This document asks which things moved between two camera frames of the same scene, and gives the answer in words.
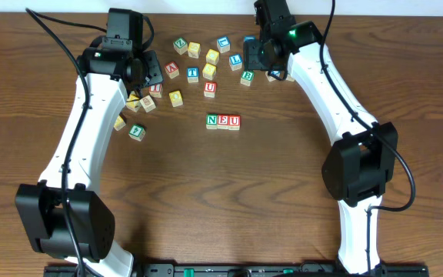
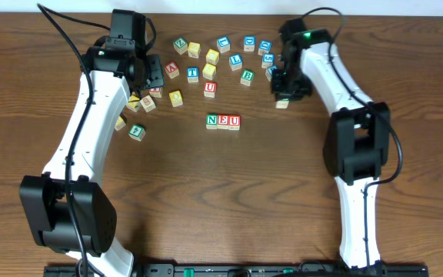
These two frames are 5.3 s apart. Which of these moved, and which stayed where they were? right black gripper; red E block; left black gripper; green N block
Moved: right black gripper
Stayed: green N block; red E block; left black gripper
